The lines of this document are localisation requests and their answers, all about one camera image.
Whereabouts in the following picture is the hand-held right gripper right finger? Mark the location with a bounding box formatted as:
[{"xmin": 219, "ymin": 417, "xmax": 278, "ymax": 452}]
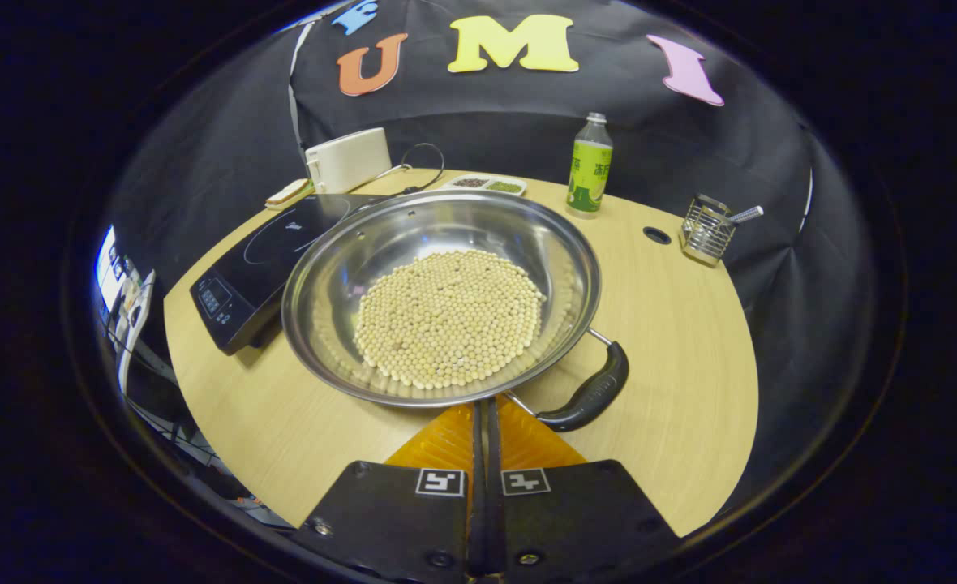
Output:
[{"xmin": 487, "ymin": 397, "xmax": 682, "ymax": 582}]

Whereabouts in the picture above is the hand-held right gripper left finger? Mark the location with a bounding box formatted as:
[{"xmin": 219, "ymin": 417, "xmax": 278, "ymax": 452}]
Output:
[{"xmin": 292, "ymin": 397, "xmax": 486, "ymax": 582}]

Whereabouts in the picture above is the black induction cooktop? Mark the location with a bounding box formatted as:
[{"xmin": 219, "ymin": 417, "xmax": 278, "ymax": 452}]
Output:
[{"xmin": 190, "ymin": 193, "xmax": 390, "ymax": 356}]

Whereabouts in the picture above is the stainless steel pot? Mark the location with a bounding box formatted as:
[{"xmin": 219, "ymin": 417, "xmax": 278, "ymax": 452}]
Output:
[{"xmin": 281, "ymin": 189, "xmax": 631, "ymax": 432}]

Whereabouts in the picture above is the pile of soybeans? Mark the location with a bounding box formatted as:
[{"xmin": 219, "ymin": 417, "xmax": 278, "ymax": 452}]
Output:
[{"xmin": 353, "ymin": 249, "xmax": 547, "ymax": 390}]

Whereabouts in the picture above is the white bread sandwich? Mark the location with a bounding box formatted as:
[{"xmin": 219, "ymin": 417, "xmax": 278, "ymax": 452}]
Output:
[{"xmin": 268, "ymin": 178, "xmax": 311, "ymax": 204}]

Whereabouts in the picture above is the white divided bean tray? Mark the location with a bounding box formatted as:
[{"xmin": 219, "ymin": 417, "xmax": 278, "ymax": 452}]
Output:
[{"xmin": 444, "ymin": 174, "xmax": 527, "ymax": 198}]

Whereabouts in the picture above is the green label drink bottle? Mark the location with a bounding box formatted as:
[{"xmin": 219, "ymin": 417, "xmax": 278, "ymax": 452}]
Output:
[{"xmin": 566, "ymin": 112, "xmax": 614, "ymax": 220}]

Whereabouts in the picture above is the white toaster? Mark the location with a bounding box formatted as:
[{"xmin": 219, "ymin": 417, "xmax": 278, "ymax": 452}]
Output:
[{"xmin": 305, "ymin": 127, "xmax": 393, "ymax": 194}]

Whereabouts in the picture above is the metal wire utensil holder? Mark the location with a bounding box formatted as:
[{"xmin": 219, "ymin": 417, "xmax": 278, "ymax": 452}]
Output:
[{"xmin": 680, "ymin": 193, "xmax": 739, "ymax": 267}]

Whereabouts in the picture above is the toaster power cable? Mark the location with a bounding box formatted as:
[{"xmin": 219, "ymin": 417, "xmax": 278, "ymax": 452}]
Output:
[{"xmin": 365, "ymin": 143, "xmax": 445, "ymax": 195}]

